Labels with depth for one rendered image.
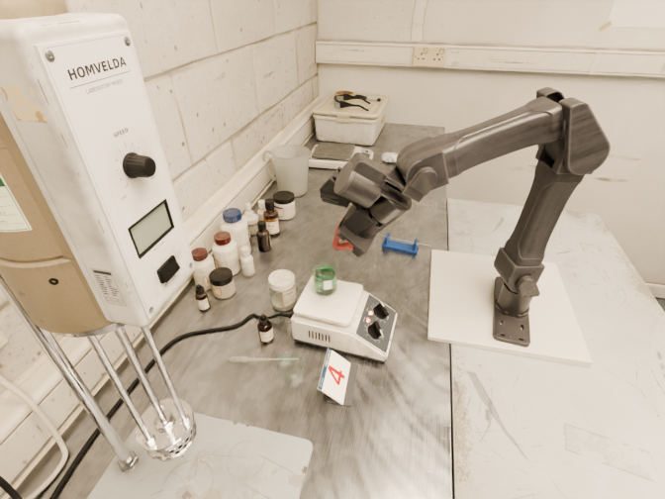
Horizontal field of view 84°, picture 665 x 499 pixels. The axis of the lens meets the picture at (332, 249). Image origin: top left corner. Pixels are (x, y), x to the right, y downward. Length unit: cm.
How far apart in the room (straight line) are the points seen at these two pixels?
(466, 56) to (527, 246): 135
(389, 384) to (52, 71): 67
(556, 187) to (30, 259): 69
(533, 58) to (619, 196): 88
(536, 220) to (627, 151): 162
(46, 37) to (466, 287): 87
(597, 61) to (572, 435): 165
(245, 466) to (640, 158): 219
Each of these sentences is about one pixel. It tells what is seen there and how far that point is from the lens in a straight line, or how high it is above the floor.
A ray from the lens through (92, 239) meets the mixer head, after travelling 28.
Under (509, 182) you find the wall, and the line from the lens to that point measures 227.
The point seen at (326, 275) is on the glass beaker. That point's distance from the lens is 73.
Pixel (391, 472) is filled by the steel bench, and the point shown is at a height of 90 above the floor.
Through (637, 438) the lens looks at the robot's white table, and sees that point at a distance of 86.
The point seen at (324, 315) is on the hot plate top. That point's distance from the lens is 74.
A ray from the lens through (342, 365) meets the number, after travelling 75.
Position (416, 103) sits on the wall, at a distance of 209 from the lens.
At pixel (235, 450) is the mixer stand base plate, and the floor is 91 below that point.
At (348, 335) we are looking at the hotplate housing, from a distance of 73.
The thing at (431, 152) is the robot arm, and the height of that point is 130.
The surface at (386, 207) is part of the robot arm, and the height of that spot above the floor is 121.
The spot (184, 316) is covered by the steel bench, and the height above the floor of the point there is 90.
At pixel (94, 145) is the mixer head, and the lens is 26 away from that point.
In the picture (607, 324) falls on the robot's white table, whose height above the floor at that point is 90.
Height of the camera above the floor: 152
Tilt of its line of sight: 36 degrees down
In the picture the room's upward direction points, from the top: straight up
